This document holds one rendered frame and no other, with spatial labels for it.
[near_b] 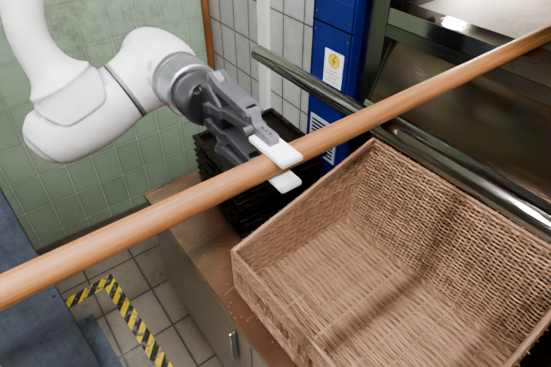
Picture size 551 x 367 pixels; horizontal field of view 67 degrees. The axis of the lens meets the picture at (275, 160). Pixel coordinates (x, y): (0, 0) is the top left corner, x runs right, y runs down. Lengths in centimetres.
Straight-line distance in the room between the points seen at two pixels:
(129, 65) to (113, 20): 97
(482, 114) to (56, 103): 81
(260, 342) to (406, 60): 75
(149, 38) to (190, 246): 67
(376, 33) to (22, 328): 121
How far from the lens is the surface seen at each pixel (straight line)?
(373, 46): 112
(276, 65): 78
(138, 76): 69
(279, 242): 110
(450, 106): 102
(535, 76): 91
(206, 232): 126
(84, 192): 196
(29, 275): 44
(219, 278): 115
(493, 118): 99
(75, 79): 69
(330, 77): 122
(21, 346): 145
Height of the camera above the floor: 151
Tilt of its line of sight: 39 degrees down
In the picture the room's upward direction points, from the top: straight up
